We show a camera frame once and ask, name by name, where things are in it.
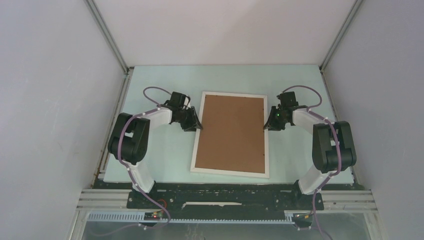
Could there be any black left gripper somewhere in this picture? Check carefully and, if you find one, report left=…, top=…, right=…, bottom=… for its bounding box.
left=175, top=107, right=203, bottom=133

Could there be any brown backing board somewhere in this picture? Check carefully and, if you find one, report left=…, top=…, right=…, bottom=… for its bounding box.
left=194, top=94, right=266, bottom=175

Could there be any white picture frame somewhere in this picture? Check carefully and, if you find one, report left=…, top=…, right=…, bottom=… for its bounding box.
left=190, top=91, right=270, bottom=179

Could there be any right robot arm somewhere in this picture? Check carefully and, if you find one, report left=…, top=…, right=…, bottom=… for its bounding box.
left=263, top=91, right=357, bottom=209

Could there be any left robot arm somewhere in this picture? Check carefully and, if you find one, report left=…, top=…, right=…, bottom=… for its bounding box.
left=107, top=91, right=203, bottom=208

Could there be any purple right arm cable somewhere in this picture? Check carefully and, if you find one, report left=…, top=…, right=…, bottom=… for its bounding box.
left=282, top=85, right=343, bottom=240

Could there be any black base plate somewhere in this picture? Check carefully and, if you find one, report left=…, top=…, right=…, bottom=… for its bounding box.
left=126, top=183, right=324, bottom=221

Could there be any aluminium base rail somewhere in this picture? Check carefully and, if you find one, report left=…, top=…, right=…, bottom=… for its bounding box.
left=67, top=189, right=388, bottom=240

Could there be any aluminium corner rail right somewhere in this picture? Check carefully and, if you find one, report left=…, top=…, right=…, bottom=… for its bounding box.
left=319, top=0, right=365, bottom=73

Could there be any aluminium corner rail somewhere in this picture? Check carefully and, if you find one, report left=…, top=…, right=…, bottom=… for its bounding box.
left=319, top=0, right=365, bottom=73
left=84, top=0, right=130, bottom=75

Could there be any aluminium corner rail left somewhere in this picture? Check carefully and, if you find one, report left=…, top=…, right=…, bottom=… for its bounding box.
left=84, top=0, right=130, bottom=75

